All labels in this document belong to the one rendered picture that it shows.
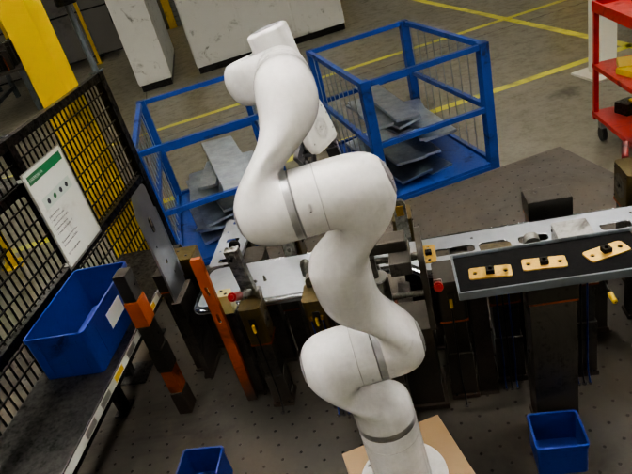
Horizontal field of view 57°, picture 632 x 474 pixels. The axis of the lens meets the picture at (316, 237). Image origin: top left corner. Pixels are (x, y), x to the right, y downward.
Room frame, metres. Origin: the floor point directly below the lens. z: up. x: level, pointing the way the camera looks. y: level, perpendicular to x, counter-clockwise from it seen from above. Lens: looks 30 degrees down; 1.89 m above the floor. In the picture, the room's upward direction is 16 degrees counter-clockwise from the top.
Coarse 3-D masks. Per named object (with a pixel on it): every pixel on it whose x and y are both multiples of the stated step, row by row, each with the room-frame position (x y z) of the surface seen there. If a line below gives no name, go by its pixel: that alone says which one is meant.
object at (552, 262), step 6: (534, 258) 0.95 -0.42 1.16; (540, 258) 0.94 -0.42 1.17; (546, 258) 0.93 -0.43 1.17; (552, 258) 0.94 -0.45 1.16; (558, 258) 0.93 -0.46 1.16; (564, 258) 0.93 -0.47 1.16; (522, 264) 0.94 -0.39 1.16; (534, 264) 0.93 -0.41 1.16; (540, 264) 0.93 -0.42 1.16; (546, 264) 0.92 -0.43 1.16; (552, 264) 0.92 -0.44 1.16; (558, 264) 0.91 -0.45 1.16; (564, 264) 0.91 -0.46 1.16; (528, 270) 0.92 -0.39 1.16
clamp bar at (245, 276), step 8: (232, 240) 1.28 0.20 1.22; (232, 248) 1.25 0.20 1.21; (232, 256) 1.23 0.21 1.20; (240, 256) 1.24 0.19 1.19; (232, 264) 1.25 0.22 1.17; (240, 264) 1.24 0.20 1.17; (232, 272) 1.25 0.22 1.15; (240, 272) 1.25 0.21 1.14; (248, 272) 1.26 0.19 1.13; (240, 280) 1.25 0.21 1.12; (248, 280) 1.25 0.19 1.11; (240, 288) 1.26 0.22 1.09; (248, 288) 1.26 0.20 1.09; (256, 296) 1.26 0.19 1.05
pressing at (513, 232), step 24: (576, 216) 1.29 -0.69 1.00; (600, 216) 1.26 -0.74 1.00; (624, 216) 1.23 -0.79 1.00; (432, 240) 1.37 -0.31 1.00; (456, 240) 1.34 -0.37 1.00; (480, 240) 1.31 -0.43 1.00; (504, 240) 1.28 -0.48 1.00; (264, 264) 1.49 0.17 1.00; (288, 264) 1.46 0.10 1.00; (384, 264) 1.32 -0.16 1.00; (216, 288) 1.44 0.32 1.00; (264, 288) 1.37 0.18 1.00; (288, 288) 1.34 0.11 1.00
